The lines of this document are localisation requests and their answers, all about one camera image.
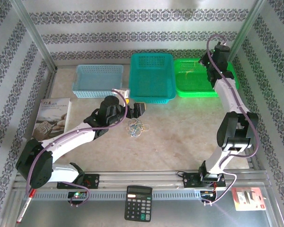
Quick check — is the thin yellow cable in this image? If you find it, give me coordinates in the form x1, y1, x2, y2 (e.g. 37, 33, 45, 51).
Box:
185, 67, 198, 80
132, 122, 151, 133

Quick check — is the green plastic basket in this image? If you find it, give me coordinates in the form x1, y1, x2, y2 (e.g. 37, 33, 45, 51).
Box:
174, 58, 240, 98

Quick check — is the light blue plastic basket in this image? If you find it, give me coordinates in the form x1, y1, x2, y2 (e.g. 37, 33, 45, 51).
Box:
72, 64, 124, 99

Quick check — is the teal plastic basket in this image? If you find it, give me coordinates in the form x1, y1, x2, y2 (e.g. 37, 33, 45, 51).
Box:
129, 52, 177, 105

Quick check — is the book with bread cover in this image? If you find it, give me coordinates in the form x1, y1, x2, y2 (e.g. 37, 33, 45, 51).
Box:
32, 97, 72, 140

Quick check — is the left controller board green LED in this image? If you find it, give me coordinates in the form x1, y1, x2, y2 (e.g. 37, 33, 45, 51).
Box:
68, 191, 87, 201

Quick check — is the black desk calculator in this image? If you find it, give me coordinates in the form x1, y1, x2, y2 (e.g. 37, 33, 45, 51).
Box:
124, 185, 153, 222

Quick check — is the grey metal shelf plate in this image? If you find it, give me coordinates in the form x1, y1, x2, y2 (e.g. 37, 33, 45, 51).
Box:
3, 189, 281, 227

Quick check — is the red white marker pen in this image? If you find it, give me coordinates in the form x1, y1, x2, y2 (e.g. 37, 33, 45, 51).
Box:
16, 189, 36, 224

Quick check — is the red packaged USB drive card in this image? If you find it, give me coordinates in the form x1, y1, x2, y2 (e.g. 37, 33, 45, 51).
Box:
231, 187, 266, 211

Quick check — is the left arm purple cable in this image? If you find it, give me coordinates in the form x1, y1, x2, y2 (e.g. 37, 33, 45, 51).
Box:
25, 89, 128, 207

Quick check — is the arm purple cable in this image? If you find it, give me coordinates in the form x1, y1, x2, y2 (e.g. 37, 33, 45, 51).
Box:
202, 35, 260, 206
25, 89, 128, 207

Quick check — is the aluminium frame post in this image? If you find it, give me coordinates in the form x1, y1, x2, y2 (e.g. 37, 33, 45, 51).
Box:
227, 0, 267, 61
10, 0, 58, 71

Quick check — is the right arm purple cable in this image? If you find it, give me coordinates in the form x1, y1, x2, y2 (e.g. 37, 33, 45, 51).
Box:
202, 35, 260, 206

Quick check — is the aluminium mounting rail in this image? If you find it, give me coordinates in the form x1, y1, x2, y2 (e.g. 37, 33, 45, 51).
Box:
13, 170, 270, 190

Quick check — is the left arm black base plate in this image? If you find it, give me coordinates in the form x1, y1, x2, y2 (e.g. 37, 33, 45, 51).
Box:
56, 174, 100, 190

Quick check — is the grey slotted cable duct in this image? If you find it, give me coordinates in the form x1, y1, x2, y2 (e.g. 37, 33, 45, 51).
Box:
29, 191, 204, 201

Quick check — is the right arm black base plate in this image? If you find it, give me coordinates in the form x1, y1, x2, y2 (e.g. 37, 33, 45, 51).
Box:
182, 172, 227, 189

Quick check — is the right controller board with wires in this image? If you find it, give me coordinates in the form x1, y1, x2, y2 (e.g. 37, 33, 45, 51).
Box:
200, 190, 217, 201

